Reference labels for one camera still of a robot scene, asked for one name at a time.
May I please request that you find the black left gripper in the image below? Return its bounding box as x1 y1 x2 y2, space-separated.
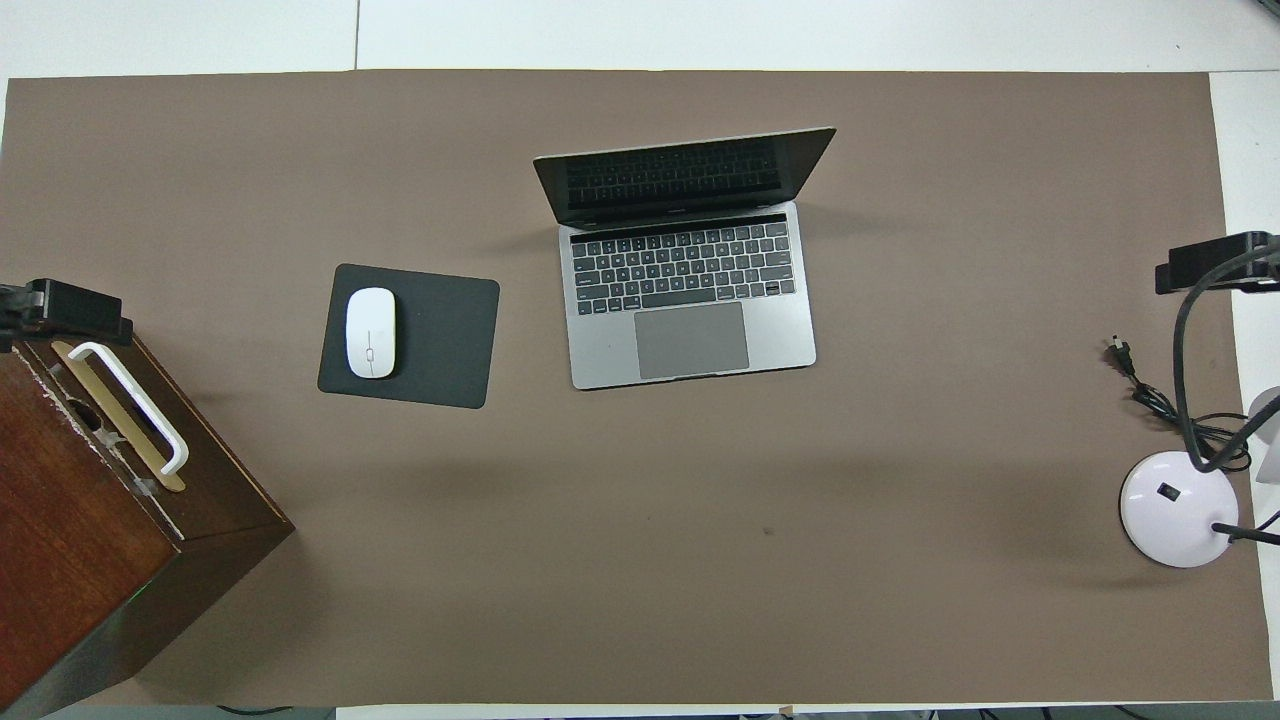
0 278 135 354

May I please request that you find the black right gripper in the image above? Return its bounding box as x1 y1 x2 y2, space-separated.
1155 231 1280 296

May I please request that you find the silver laptop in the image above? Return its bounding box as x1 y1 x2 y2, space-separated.
532 126 838 391

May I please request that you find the dark brown wooden box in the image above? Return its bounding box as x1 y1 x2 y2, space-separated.
0 335 296 717

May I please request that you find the white desk lamp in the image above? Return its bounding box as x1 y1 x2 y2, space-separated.
1118 387 1280 569

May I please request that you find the white computer mouse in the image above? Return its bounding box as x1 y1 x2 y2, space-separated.
345 287 398 380

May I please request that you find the black mouse pad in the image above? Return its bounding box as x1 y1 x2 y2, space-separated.
317 263 501 410

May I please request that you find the brown table mat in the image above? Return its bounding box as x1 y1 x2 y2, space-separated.
0 69 1273 707

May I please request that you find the white box handle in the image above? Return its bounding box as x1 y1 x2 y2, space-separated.
67 341 190 475

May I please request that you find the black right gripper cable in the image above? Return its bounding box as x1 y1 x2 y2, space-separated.
1172 245 1280 474

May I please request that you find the black lamp power cable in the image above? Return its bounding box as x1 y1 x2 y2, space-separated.
1110 337 1254 473

